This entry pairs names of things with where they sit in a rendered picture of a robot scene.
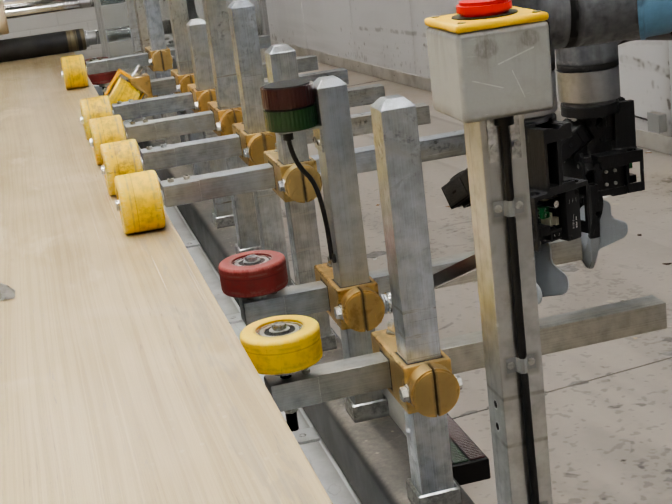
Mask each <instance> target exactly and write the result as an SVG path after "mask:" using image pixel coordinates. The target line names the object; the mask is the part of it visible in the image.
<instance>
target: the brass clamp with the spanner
mask: <svg viewBox="0 0 672 504"><path fill-rule="evenodd" d="M314 271H315V279H316V281H322V282H323V283H324V284H325V285H326V286H327V291H328V299H329V307H330V310H328V311H326V312H327V313H328V314H329V315H330V316H331V317H332V319H333V320H334V321H335V322H336V323H337V325H338V326H339V327H340V328H341V329H342V330H347V329H353V330H355V331H358V332H365V331H366V330H367V331H370V330H372V329H374V328H376V327H377V326H378V325H379V324H380V323H381V322H382V319H383V317H384V313H385V306H384V302H383V300H382V299H381V297H380V296H379V290H378V284H377V282H376V281H375V280H374V279H373V278H372V277H370V276H369V279H370V282H367V283H362V284H357V285H352V286H346V287H340V286H339V284H338V283H337V282H336V281H335V280H334V276H333V268H332V267H329V266H327V263H323V264H318V265H315V266H314Z"/></svg>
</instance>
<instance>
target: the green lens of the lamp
mask: <svg viewBox="0 0 672 504"><path fill-rule="evenodd" d="M263 114H264V121H265V128H266V131H269V132H290V131H297V130H303V129H307V128H311V127H314V126H316V125H317V124H318V116H317V108H316V103H314V105H313V106H311V107H309V108H305V109H301V110H296V111H288V112H267V111H265V109H263Z"/></svg>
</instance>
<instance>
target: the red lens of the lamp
mask: <svg viewBox="0 0 672 504"><path fill-rule="evenodd" d="M260 91H261V99H262V106H263V109H266V110H285V109H293V108H299V107H304V106H307V105H311V104H313V103H315V102H316V100H315V92H314V83H313V81H312V80H310V83H309V84H307V85H304V86H300V87H295V88H289V89H280V90H266V89H263V86H262V87H261V88H260Z"/></svg>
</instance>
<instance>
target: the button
mask: <svg viewBox="0 0 672 504"><path fill-rule="evenodd" d="M510 8H512V0H462V1H460V2H459V4H458V5H456V13H457V14H460V16H461V17H484V16H492V15H498V14H503V13H506V12H509V9H510Z"/></svg>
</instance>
